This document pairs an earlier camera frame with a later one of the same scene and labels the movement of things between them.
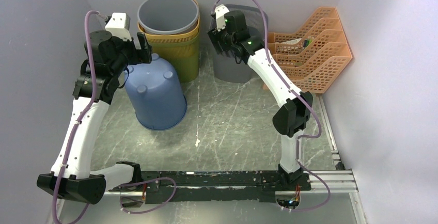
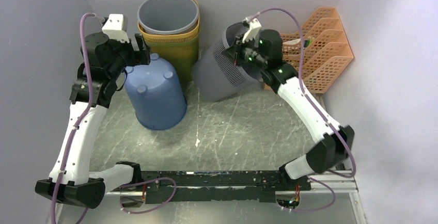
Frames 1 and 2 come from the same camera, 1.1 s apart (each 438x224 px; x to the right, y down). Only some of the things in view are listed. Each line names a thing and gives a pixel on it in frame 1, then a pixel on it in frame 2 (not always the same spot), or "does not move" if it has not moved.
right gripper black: x=216 y=37 to x=238 y=49
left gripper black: x=143 y=56 does not move
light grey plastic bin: x=168 y=14 does not move
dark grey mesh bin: x=227 y=68 to x=217 y=77
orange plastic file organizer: x=312 y=58 does not move
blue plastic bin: x=157 y=95 does not move
